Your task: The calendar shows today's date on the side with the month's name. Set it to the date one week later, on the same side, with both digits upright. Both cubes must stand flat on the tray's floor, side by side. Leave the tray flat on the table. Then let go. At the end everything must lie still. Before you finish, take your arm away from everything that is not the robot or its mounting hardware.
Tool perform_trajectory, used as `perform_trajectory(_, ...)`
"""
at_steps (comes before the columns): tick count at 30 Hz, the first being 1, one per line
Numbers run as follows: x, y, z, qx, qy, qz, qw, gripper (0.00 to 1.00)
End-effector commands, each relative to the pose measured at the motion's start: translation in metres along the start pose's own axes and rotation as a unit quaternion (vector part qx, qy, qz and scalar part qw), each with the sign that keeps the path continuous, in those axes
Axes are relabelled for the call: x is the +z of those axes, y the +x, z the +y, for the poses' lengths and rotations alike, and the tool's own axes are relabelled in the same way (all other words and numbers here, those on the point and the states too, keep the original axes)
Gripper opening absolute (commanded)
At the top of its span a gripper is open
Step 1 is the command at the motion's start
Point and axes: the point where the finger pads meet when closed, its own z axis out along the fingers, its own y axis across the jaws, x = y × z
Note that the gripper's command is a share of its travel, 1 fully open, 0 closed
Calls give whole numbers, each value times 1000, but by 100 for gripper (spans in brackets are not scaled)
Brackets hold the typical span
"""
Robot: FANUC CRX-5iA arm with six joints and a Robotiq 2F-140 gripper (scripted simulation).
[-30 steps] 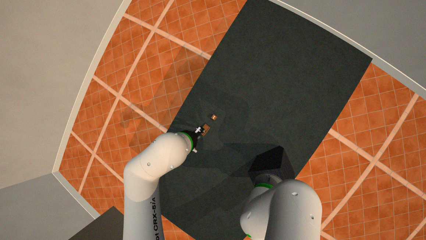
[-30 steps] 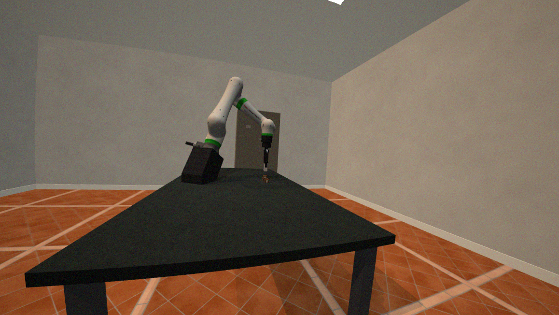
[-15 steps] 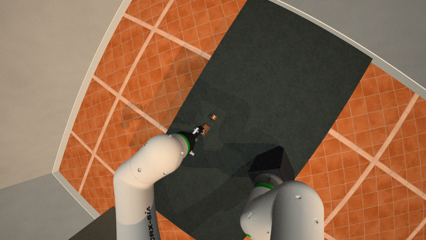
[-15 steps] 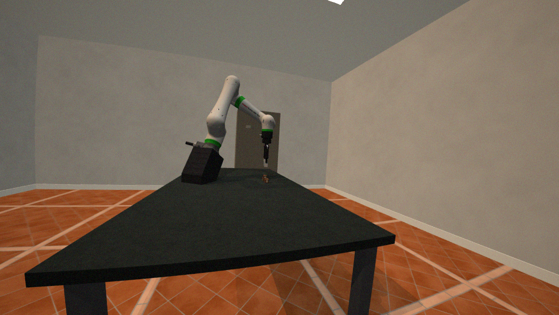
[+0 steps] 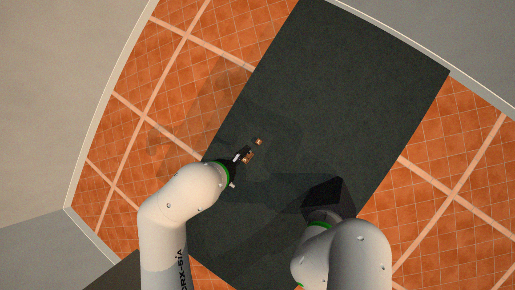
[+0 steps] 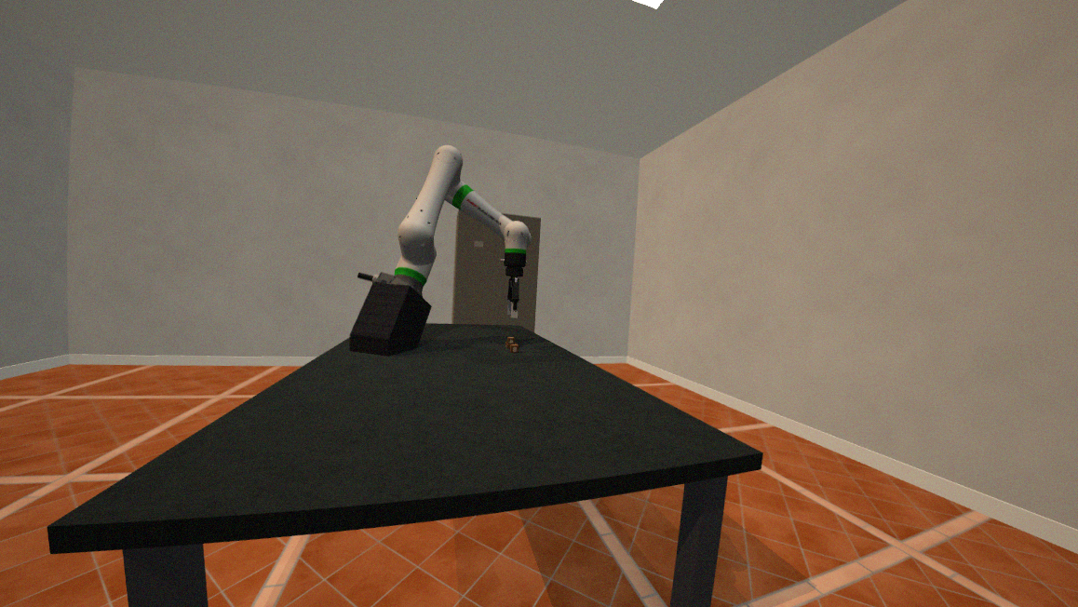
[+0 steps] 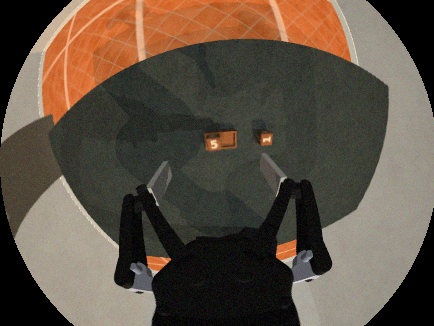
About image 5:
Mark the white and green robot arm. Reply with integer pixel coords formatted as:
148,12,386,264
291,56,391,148
137,159,392,290

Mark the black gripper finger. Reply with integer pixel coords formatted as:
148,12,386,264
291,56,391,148
232,145,252,167

